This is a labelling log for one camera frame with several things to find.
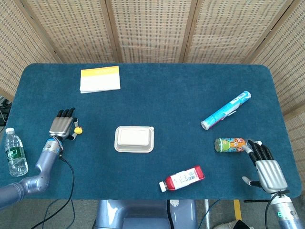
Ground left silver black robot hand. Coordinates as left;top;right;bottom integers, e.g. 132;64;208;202
49;107;79;141

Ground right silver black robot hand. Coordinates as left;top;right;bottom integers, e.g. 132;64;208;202
242;140;289;193

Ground colourful can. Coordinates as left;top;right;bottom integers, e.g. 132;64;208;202
214;137;246;153

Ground clear plastic water bottle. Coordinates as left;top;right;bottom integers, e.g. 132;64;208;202
4;127;29;177

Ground yellow and white booklet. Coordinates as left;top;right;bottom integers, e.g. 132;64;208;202
80;66;121;94

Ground white shoe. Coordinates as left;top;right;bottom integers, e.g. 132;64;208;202
212;220;239;229

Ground grey metal table leg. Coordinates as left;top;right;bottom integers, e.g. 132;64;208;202
204;199;211;229

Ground beige upturned food container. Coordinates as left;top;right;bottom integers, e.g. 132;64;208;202
114;125;155;153

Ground blue plastic wrap roll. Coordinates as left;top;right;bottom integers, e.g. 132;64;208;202
201;90;252;131

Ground red white-capped drink bottle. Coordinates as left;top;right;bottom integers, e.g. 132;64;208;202
159;165;205;193

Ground blue felt table cloth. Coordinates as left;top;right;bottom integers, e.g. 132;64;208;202
0;63;302;200

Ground blue-grey robot torso base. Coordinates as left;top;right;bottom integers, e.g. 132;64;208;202
94;199;198;229

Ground woven rattan folding screen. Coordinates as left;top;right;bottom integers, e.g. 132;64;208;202
0;0;305;198

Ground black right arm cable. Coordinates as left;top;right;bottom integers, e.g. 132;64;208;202
264;192;281;229

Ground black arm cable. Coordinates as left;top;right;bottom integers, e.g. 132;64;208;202
264;192;281;229
30;156;76;229

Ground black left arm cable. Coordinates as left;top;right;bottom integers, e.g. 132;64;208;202
30;156;76;229

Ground black floor equipment cables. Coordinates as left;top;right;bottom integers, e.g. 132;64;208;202
0;95;12;127

